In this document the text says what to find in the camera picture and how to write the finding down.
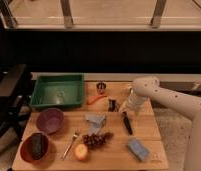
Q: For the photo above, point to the dark sponge block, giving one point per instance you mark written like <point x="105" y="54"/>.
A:
<point x="37" y="146"/>

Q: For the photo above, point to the yellow red apple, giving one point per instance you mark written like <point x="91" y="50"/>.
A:
<point x="81" y="152"/>

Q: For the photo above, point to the orange carrot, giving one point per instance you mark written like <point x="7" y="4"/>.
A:
<point x="91" y="100"/>

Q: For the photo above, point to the red bowl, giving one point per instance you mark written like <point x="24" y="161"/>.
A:
<point x="26" y="152"/>

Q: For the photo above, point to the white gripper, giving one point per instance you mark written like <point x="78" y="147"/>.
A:
<point x="131" y="105"/>

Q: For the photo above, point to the wooden cutting board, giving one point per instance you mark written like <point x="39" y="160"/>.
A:
<point x="114" y="156"/>

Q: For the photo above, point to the small black object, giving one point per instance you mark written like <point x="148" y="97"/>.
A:
<point x="112" y="105"/>

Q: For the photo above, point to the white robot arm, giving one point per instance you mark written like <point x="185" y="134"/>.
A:
<point x="189" y="106"/>

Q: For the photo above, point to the crumpled grey cloth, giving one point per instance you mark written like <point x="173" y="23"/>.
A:
<point x="96" y="122"/>

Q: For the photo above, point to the black chair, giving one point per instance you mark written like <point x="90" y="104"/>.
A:
<point x="14" y="92"/>

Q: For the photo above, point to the bunch of purple grapes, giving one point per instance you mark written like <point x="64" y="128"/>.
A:
<point x="96" y="140"/>

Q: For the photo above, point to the green plastic tray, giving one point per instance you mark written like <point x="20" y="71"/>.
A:
<point x="63" y="91"/>

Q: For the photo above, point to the purple bowl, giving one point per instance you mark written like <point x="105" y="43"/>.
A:
<point x="50" y="120"/>

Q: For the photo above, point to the blue sponge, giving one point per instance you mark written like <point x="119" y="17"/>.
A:
<point x="138" y="149"/>

